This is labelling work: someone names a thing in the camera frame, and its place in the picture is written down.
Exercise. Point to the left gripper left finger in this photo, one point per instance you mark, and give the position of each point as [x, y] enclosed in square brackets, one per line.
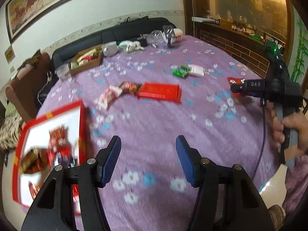
[94, 174]

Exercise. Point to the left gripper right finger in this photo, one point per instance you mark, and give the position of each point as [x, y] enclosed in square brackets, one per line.
[206, 176]

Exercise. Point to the pink white snack packet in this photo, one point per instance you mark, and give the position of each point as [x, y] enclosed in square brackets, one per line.
[196, 70]

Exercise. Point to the large red snack pack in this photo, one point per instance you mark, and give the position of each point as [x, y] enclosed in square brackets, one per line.
[161, 92]

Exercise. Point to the right hand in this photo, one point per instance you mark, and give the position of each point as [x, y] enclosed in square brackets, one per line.
[296, 121]

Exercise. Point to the red gift box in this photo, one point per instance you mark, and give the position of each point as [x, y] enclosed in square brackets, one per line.
[55, 138]

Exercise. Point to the white red snack packet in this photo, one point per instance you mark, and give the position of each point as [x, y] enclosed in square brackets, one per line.
[108, 97]

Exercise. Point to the brown wooden cabinet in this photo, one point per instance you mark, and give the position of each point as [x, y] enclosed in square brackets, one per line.
[239, 27]

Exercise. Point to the dark brown snack packet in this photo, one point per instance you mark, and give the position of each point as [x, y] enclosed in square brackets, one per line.
[130, 87]

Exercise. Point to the purple floral tablecloth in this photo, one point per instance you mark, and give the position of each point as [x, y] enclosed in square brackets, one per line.
[148, 190]

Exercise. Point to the green snack packet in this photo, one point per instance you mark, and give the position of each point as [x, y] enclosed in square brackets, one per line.
[181, 72]

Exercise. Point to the brown armchair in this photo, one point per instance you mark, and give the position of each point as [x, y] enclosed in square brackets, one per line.
[23, 89]

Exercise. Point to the brown cardboard tray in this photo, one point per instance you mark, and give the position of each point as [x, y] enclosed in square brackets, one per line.
[86, 59]

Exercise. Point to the white paper cup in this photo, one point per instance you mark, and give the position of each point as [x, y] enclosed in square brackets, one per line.
[177, 38]

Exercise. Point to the white ceramic bowl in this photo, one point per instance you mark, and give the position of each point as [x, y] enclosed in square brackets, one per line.
[110, 49]

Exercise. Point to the black phone stand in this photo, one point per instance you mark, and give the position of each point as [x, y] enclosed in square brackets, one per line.
[168, 32]

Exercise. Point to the clear plastic cup lying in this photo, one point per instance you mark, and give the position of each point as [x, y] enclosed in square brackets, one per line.
[156, 36]

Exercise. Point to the black sofa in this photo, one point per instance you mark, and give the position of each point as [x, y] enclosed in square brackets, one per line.
[125, 31]

